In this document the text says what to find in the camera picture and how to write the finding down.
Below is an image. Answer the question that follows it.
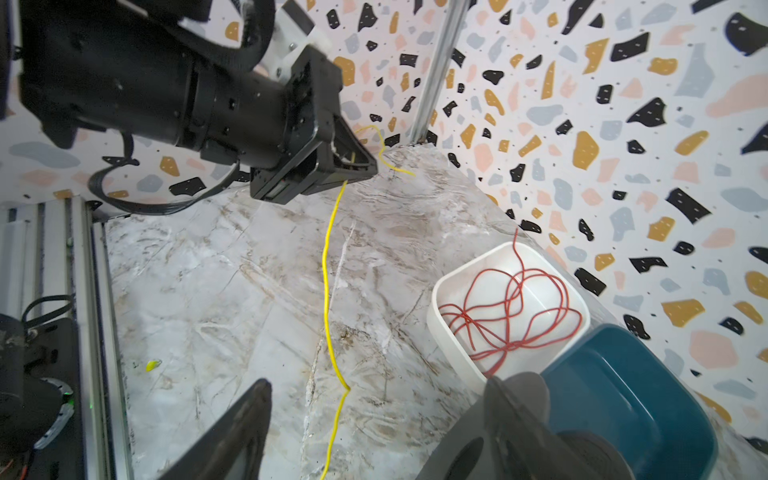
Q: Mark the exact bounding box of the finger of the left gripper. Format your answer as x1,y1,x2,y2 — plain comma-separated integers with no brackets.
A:
263,114,378,203

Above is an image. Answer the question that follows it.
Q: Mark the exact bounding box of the red cable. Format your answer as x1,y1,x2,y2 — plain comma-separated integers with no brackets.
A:
439,227,584,378

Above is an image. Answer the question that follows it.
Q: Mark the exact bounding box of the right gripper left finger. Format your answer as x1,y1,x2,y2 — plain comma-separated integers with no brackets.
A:
161,379,272,480

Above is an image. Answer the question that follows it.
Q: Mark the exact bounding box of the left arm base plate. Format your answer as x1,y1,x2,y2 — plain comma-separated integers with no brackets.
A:
1,295,85,479

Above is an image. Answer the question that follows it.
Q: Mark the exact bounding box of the left aluminium corner post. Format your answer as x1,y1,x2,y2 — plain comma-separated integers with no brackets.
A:
406,0,471,145

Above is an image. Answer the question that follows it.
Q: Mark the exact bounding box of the grey cable spool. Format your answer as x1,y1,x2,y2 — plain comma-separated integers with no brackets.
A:
417,398,635,479

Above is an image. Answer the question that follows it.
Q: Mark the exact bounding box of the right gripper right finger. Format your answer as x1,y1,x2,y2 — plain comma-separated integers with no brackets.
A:
483,372,598,479

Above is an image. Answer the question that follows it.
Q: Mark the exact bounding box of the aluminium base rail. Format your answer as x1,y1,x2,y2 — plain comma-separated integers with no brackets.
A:
1,197,134,479

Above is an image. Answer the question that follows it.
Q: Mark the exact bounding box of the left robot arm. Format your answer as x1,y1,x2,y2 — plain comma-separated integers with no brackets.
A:
1,1,378,216

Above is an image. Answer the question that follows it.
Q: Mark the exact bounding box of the white plastic bin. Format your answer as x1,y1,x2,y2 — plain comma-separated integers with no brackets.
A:
427,240,591,393

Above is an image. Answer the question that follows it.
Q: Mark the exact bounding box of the yellow cable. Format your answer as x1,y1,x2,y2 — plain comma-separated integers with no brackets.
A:
319,122,416,480

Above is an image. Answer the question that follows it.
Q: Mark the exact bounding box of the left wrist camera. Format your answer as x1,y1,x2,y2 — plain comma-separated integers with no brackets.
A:
256,1,333,84

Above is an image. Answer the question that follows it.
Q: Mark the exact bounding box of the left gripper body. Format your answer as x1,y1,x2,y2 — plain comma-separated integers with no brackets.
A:
191,46,342,204

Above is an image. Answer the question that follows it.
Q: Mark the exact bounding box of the teal plastic bin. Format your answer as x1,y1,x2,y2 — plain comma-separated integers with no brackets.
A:
542,325,718,479

